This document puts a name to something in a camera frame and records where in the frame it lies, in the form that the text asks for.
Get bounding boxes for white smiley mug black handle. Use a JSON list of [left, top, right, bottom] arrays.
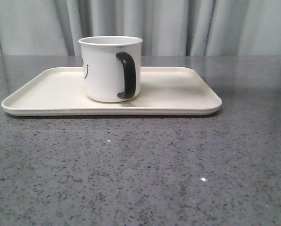
[[78, 36, 143, 103]]

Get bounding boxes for cream rectangular plastic tray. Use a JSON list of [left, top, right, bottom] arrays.
[[1, 67, 222, 116]]

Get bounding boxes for grey pleated curtain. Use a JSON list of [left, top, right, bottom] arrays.
[[0, 0, 281, 56]]

